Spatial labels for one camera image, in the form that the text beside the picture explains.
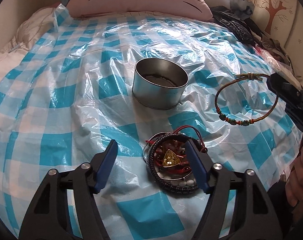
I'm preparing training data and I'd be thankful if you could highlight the black shiny jacket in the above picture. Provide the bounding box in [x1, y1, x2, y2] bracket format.
[211, 6, 264, 46]

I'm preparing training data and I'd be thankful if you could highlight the person's right hand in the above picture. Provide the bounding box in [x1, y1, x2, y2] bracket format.
[285, 146, 303, 207]

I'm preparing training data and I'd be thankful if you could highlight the black beaded bracelet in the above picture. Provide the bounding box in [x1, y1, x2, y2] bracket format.
[146, 134, 204, 197]

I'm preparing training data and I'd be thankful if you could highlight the yellow triangular gem pendant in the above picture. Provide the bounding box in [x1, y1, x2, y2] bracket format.
[162, 150, 181, 168]

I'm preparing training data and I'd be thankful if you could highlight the pile of clothes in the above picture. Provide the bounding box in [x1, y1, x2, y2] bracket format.
[252, 32, 303, 91]

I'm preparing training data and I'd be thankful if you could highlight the white quilted bedding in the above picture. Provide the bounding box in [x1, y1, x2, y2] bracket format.
[0, 7, 55, 81]

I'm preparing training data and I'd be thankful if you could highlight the green braided beaded bracelet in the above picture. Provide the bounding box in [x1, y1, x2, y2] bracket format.
[214, 72, 279, 127]

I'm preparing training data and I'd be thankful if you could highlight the tree pattern headboard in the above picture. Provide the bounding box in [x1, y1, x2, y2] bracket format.
[252, 0, 303, 79]

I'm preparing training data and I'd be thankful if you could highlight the red cord pendant necklace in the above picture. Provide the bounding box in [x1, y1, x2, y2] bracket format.
[145, 126, 208, 176]

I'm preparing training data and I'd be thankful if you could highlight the round silver metal tin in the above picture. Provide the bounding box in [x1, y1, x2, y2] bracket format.
[132, 57, 189, 110]

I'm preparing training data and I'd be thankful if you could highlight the white bead bracelet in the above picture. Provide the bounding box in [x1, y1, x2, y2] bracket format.
[155, 171, 196, 188]

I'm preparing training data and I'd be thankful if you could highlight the blue white checkered plastic sheet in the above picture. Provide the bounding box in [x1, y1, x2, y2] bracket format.
[0, 6, 302, 239]

